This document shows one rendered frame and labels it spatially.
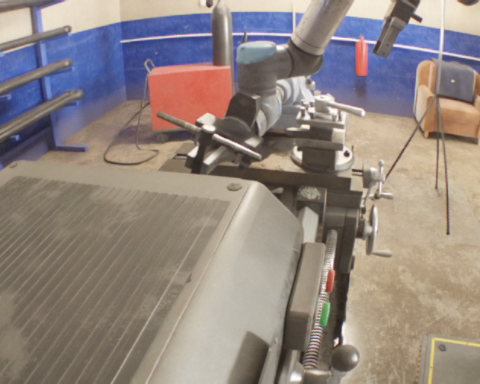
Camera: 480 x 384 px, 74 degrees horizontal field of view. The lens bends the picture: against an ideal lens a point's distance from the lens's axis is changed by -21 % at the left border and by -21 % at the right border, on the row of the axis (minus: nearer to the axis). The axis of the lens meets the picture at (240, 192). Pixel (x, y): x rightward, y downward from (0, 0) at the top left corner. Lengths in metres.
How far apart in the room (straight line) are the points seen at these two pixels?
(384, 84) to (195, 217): 5.01
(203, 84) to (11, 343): 3.83
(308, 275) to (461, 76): 4.66
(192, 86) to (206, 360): 3.83
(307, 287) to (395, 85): 5.00
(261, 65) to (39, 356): 0.74
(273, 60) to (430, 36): 4.53
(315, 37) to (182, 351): 0.77
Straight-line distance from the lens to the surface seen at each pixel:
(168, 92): 4.07
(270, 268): 0.38
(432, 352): 1.65
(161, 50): 5.84
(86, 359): 0.28
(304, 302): 0.39
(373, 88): 5.33
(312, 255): 0.45
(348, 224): 1.44
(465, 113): 4.81
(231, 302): 0.32
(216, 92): 4.06
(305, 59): 0.95
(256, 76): 0.87
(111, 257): 0.36
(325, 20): 0.89
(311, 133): 1.31
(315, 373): 0.59
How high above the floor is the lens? 1.55
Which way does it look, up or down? 29 degrees down
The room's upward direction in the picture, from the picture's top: 2 degrees counter-clockwise
